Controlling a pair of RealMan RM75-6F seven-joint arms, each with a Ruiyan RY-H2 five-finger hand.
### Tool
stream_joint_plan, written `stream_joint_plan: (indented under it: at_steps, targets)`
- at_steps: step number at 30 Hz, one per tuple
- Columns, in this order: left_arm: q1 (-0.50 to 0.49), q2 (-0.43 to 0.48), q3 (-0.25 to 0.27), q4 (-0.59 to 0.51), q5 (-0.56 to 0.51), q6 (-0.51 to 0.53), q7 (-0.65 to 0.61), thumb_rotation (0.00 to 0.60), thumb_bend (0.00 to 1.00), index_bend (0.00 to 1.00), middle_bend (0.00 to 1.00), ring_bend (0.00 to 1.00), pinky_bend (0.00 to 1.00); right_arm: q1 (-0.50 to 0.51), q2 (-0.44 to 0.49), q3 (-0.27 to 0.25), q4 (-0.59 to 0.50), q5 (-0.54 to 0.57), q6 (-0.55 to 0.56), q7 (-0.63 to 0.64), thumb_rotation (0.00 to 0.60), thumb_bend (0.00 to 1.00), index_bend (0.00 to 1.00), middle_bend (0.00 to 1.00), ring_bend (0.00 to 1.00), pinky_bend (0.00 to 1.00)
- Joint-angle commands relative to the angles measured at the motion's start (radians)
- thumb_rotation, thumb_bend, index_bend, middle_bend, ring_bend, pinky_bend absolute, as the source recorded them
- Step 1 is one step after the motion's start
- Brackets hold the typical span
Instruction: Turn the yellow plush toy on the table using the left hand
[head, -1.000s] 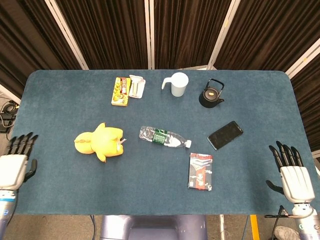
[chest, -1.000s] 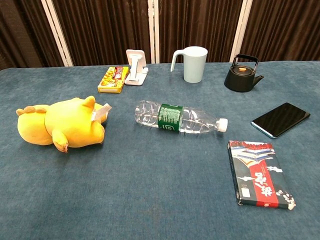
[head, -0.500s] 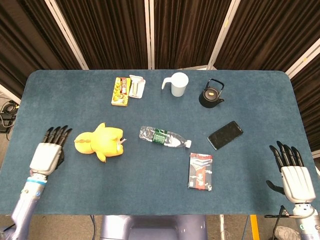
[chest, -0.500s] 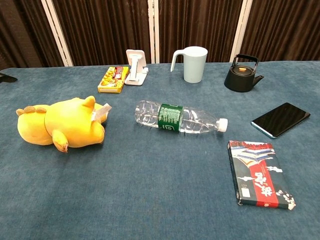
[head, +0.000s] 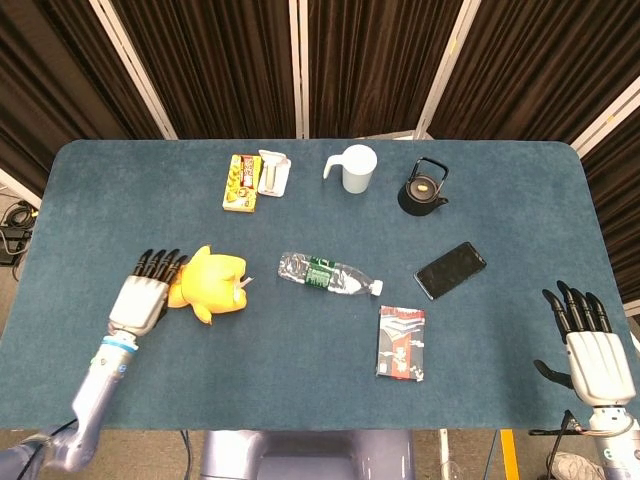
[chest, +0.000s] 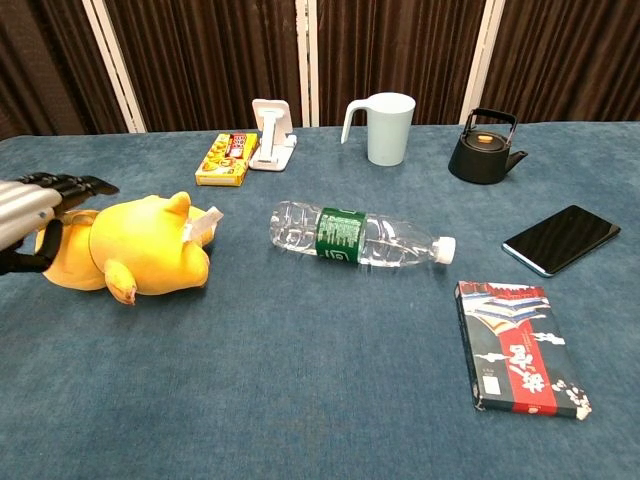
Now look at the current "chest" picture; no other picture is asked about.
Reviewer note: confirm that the blue tablecloth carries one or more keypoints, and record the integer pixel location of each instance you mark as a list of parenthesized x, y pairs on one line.
[(300, 360)]

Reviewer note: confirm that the brown curtain screen panel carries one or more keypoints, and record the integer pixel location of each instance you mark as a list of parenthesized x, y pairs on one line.
[(210, 55), (395, 45), (50, 60), (575, 55)]

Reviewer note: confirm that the black kettle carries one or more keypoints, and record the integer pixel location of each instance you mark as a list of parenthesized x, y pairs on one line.
[(480, 160)]

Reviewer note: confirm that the yellow plush toy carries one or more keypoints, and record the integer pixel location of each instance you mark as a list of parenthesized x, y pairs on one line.
[(150, 240)]

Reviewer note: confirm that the dark box with red stripe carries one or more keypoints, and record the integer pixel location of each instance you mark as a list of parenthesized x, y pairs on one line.
[(520, 350)]

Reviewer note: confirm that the clear water bottle green label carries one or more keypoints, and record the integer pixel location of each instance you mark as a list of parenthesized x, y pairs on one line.
[(340, 235)]

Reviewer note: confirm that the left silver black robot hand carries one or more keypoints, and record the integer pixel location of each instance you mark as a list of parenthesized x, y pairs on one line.
[(30, 205)]

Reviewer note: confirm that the black smartphone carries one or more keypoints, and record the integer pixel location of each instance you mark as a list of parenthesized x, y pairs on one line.
[(560, 240)]

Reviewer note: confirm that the yellow snack box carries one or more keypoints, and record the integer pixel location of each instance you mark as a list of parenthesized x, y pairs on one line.
[(222, 162)]

